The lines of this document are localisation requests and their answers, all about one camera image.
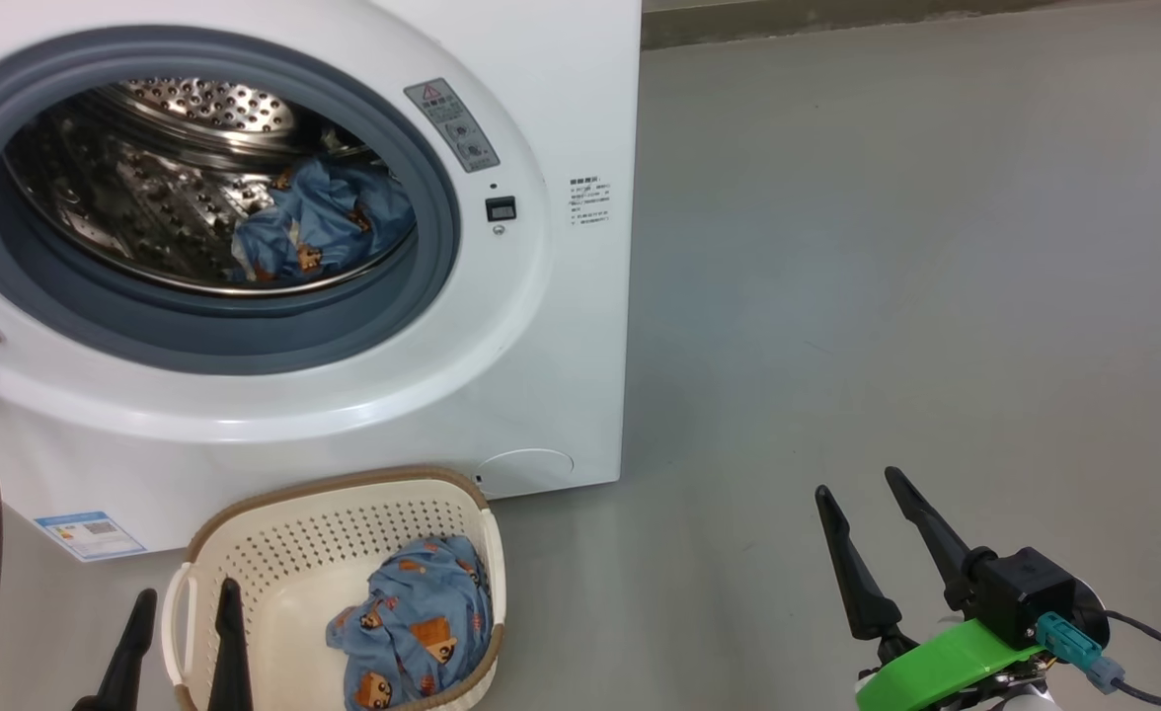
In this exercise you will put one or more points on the cream perforated laundry basket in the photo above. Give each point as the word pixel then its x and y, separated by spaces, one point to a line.
pixel 274 573

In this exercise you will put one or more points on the grey warning sticker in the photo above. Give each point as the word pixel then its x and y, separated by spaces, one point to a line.
pixel 452 125

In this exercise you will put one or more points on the round white filter cover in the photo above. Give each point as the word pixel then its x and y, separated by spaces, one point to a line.
pixel 526 472

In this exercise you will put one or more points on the blue energy label sticker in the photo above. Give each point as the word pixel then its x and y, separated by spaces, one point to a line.
pixel 92 536

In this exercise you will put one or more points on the blue bear-print garment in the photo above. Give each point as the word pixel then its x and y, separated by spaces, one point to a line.
pixel 413 632
pixel 334 222

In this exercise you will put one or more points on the white front-load washing machine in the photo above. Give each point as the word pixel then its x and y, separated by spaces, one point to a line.
pixel 541 326

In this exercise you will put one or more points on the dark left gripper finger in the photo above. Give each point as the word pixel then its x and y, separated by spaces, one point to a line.
pixel 230 662
pixel 131 662

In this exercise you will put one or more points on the grey rubber door gasket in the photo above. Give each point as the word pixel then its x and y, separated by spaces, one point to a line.
pixel 195 331

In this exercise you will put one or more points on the black door lock latch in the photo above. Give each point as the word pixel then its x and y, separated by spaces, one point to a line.
pixel 501 208

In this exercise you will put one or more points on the perforated steel washer drum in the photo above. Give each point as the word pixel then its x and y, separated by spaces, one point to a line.
pixel 126 188

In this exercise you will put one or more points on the small printed text label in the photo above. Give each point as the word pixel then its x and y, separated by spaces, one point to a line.
pixel 589 201

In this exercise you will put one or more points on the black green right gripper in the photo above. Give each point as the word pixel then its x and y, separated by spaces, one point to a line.
pixel 1025 588

